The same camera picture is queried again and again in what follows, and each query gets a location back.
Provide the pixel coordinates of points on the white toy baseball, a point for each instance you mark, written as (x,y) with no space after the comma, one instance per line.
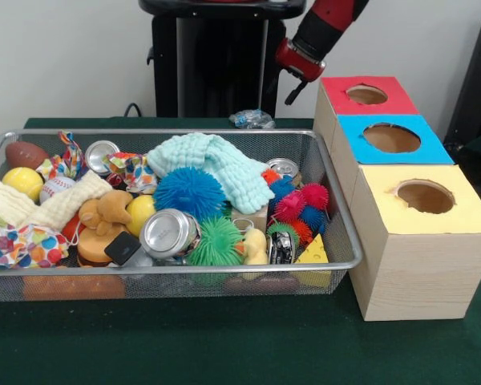
(57,187)

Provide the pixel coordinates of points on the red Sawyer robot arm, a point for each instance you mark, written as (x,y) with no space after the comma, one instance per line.
(328,20)

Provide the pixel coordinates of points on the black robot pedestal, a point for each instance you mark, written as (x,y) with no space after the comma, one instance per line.
(164,60)

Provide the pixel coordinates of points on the yellow cheese wedge toy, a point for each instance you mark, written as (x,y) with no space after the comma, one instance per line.
(314,254)

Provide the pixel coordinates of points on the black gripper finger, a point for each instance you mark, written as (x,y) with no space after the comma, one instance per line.
(296,93)
(274,82)

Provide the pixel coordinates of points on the wooden box with three holes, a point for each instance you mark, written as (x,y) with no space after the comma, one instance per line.
(417,272)

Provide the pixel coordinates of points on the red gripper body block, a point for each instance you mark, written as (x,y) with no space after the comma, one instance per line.
(300,64)

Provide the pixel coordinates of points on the green spiky rubber ball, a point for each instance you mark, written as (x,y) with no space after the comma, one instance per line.
(218,242)

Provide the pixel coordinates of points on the brown toy football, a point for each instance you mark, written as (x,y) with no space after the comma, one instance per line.
(26,154)

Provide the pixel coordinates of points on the clear plastic bottle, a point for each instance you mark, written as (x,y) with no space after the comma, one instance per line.
(251,119)

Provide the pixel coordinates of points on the dark green table cloth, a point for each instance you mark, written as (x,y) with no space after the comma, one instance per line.
(224,349)

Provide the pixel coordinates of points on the silver drink can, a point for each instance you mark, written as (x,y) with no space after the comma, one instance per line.
(168,236)

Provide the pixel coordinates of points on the cream waffle cloth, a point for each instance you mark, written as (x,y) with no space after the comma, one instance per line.
(64,200)

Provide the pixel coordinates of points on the yellow tennis ball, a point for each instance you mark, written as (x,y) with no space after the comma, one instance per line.
(22,182)

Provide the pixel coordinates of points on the mint green waffle cloth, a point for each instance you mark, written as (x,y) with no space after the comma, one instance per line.
(224,168)

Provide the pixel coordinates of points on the brown plush toy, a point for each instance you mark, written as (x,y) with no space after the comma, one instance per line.
(106,210)

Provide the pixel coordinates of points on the blue spiky rubber ball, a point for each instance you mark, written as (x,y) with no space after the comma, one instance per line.
(190,192)

